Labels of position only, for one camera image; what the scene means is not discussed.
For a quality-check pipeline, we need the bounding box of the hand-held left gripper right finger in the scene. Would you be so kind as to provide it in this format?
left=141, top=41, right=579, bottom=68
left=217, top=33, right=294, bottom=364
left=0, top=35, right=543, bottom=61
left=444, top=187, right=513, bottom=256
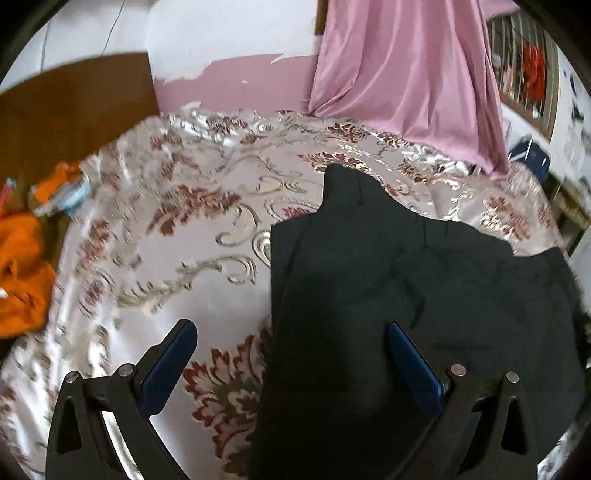
left=385, top=322, right=539, bottom=480

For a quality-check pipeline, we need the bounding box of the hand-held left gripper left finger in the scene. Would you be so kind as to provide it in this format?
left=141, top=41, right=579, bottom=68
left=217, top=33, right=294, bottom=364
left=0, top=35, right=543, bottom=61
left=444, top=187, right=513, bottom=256
left=46, top=318, right=199, bottom=480

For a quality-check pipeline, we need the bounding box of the black padded jacket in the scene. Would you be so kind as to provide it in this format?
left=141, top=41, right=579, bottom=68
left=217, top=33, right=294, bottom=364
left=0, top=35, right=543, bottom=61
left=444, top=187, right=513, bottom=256
left=249, top=162, right=591, bottom=480

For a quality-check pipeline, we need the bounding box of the floral bedspread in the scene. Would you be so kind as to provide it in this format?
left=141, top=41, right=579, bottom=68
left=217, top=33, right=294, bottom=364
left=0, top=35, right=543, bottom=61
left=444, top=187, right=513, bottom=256
left=0, top=102, right=583, bottom=480

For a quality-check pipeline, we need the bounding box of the orange garment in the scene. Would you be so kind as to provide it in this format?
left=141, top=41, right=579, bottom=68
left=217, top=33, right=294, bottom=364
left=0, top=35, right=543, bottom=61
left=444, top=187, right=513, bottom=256
left=0, top=161, right=90, bottom=340

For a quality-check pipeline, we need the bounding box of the dark wooden cabinet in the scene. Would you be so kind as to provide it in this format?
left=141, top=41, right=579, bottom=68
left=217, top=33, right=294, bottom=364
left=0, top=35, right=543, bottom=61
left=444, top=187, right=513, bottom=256
left=549, top=171, right=591, bottom=254

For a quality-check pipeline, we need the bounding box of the dark blue bag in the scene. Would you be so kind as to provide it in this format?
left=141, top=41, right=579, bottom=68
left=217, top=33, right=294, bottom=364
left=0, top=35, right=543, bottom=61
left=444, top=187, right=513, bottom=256
left=508, top=135, right=552, bottom=176

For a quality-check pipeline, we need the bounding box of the brown wooden headboard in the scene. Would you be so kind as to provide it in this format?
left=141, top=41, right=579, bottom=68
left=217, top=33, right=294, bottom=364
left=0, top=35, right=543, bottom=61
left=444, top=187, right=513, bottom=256
left=0, top=52, right=161, bottom=185

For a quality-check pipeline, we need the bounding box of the pink curtain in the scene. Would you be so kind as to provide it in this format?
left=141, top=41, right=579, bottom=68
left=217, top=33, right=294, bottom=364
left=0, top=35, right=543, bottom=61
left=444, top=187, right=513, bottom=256
left=307, top=0, right=511, bottom=180

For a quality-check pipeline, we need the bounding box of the red hanging clothing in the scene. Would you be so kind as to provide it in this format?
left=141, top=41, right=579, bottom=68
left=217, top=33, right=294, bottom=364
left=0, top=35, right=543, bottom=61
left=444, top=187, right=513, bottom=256
left=522, top=44, right=548, bottom=100

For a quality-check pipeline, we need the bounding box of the barred window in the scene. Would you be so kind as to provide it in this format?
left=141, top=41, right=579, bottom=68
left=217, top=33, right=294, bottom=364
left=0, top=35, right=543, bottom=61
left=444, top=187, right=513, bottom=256
left=485, top=9, right=561, bottom=141

